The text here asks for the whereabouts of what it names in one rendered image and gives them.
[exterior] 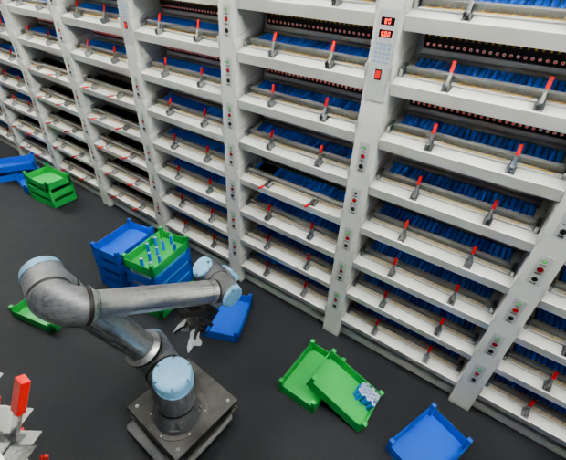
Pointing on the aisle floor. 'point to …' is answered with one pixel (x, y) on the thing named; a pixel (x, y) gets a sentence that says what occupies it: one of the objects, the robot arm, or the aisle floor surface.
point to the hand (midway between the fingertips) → (178, 343)
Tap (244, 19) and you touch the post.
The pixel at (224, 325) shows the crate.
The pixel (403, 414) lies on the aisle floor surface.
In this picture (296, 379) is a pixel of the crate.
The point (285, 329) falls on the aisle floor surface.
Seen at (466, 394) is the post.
